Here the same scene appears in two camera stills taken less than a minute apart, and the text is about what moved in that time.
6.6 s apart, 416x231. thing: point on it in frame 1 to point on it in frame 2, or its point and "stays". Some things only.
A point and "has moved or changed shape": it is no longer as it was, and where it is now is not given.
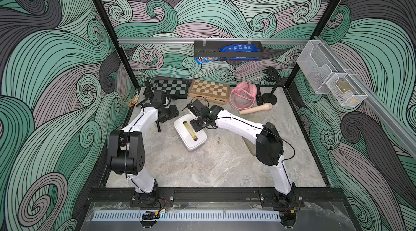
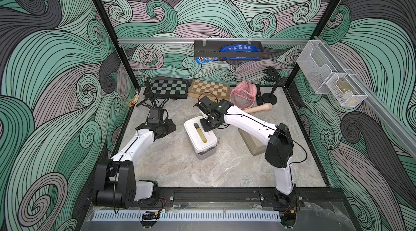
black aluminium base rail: [218, 197] stays
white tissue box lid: [187, 134] has moved or changed shape
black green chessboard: [177, 89] stays
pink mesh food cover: [243, 96] stays
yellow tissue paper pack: [190, 130] to [200, 132]
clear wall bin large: [319, 65] stays
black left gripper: [174, 113] to [170, 125]
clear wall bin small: [348, 94] stays
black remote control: [259, 99] stays
